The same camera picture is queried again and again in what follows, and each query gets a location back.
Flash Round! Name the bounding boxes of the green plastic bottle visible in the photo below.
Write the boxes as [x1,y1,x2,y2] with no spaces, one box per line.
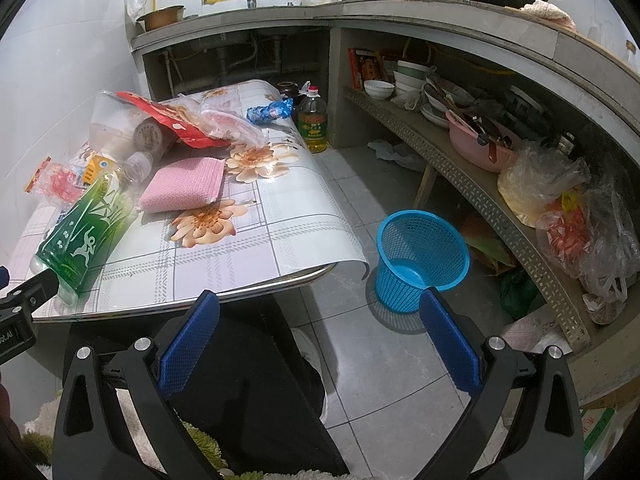
[32,152,154,306]

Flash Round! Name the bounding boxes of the clear plastic container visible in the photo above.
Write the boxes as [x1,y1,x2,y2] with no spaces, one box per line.
[89,91,177,164]

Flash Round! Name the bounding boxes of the floral tablecloth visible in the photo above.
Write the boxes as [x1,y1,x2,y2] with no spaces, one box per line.
[9,79,364,322]

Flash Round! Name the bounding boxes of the cooking oil bottle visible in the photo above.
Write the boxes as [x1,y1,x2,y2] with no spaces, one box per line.
[297,84,328,153]

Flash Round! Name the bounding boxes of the blue plastic waste basket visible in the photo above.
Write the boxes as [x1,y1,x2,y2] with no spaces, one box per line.
[375,209,471,314]

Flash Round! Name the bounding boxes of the perforated metal shelf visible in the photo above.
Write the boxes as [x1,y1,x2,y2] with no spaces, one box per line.
[344,87,592,353]

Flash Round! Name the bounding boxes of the brass pot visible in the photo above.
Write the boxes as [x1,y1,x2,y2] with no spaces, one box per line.
[137,6,184,32]

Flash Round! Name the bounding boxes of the stack of bowls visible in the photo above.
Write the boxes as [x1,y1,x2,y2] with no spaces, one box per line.
[394,60,428,94]

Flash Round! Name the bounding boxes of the red book on shelf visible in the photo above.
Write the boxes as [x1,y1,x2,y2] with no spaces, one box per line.
[347,48,388,90]

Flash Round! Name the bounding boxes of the red snack bag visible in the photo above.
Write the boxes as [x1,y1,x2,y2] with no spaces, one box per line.
[115,91,230,150]

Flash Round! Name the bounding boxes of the dark jar on floor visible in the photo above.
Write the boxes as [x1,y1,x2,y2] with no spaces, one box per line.
[277,81,302,106]

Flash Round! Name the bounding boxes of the clear plastic bag red print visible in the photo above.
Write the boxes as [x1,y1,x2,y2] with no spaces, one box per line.
[167,89,268,148]

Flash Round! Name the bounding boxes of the pink plastic basin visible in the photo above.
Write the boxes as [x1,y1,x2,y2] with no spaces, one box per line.
[446,110,522,174]

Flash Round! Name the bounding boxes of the clear plastic bags on shelf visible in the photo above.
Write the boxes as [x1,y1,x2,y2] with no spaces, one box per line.
[497,141,639,326]

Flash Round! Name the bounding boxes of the white ceramic bowl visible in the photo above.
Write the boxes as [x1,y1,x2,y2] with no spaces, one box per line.
[363,80,395,101]

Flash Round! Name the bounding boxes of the pink sponge cloth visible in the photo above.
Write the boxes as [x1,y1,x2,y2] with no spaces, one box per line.
[139,157,224,214]

